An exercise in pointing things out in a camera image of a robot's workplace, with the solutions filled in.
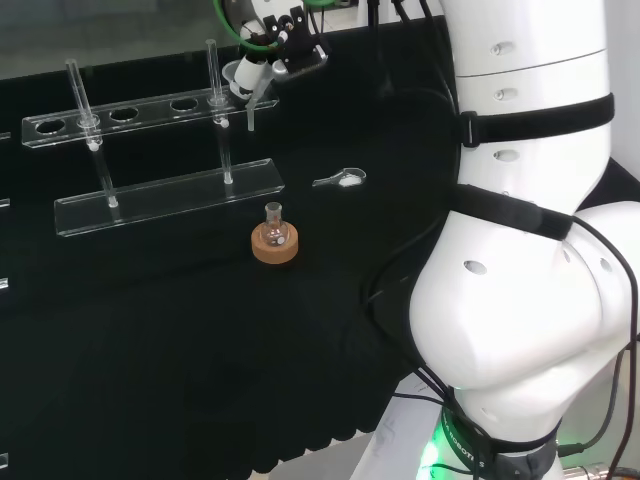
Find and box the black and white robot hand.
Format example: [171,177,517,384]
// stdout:
[229,12,332,99]

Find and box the clear plastic funnel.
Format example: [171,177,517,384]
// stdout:
[222,59,276,133]

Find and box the clear glass weighing funnel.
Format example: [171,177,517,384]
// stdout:
[312,167,368,190]

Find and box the clear acrylic funnel stand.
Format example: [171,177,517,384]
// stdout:
[20,38,287,239]

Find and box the small round-bottom glass flask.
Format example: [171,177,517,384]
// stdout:
[263,201,292,249]

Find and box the black table cloth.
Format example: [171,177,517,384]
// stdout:
[0,14,640,480]

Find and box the green cable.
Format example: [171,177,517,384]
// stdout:
[209,0,286,52]

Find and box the cork ring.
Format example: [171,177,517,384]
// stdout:
[250,222,301,267]

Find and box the black cable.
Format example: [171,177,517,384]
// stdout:
[557,213,640,457]
[361,82,462,324]

